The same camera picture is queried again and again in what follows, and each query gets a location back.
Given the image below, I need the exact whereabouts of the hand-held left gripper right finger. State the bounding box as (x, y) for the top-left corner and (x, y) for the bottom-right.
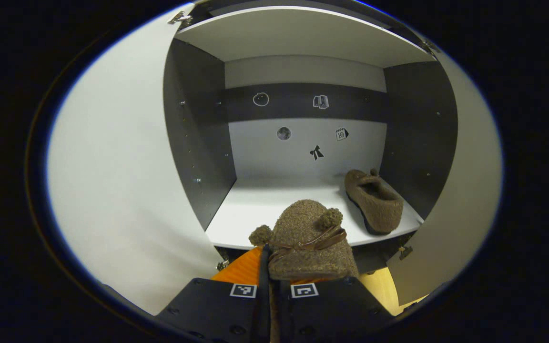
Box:
(271, 274), (395, 343)

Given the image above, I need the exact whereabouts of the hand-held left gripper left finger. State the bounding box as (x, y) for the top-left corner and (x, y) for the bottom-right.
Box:
(154, 244), (271, 343)

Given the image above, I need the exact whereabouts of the brown fuzzy shoe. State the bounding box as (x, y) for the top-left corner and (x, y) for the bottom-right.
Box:
(345, 168), (405, 235)
(248, 199), (360, 282)

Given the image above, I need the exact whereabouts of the white cabinet door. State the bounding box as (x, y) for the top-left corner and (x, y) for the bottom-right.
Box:
(386, 50), (504, 306)
(46, 2), (223, 316)

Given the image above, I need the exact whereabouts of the white cabinet shelf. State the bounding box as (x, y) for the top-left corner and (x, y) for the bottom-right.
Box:
(205, 174), (424, 251)
(174, 6), (435, 67)

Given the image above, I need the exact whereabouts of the white and grey shoe cabinet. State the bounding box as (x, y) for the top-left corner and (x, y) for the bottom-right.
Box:
(46, 0), (504, 317)

